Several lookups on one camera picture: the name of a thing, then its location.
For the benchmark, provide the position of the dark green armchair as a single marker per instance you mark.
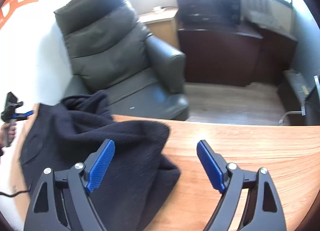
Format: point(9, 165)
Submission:
point(111, 51)

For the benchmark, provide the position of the dark navy fleece garment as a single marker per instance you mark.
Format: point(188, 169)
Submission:
point(125, 173)

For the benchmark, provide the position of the dark wooden cabinet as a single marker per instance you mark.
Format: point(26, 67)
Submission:
point(235, 55)

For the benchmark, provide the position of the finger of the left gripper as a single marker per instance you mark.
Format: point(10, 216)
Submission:
point(22, 115)

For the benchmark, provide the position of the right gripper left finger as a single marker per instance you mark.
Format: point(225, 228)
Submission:
point(97, 164)

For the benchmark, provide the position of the person's left hand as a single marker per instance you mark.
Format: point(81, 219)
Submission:
point(8, 133)

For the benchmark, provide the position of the black monitor screen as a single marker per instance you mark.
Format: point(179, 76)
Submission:
point(220, 12)

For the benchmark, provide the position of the light wooden side table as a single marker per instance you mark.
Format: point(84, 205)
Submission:
point(163, 25)

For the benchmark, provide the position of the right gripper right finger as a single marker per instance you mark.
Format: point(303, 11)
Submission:
point(214, 165)

